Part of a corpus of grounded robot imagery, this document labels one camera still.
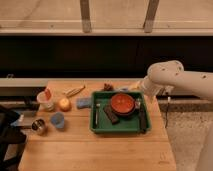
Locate black handled utensil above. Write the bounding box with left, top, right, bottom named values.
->
left=139, top=104, right=147, bottom=134

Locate brown pinecone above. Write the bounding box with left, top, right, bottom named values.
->
left=103, top=83, right=114, bottom=91

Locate yellow apple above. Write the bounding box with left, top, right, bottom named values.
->
left=58, top=98, right=71, bottom=112

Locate red bowl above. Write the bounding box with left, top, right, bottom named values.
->
left=110, top=93, right=135, bottom=116

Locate blue plastic cup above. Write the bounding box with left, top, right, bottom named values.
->
left=50, top=112, right=65, bottom=129

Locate dark brown eraser block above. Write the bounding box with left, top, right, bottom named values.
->
left=103, top=105, right=119, bottom=124

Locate blue sponge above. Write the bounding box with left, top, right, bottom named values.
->
left=76, top=98, right=91, bottom=109

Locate metal fork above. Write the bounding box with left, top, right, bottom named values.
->
left=96, top=103, right=100, bottom=127

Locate small metal cup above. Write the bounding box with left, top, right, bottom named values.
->
left=31, top=119, right=46, bottom=135

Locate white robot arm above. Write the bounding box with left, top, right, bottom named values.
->
left=139, top=60, right=213, bottom=171

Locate black chair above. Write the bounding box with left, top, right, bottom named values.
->
left=0, top=105, right=26, bottom=171

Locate green plastic tray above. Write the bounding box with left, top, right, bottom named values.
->
left=90, top=91, right=151, bottom=134

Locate clear plastic cup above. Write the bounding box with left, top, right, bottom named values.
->
left=37, top=88, right=54, bottom=111

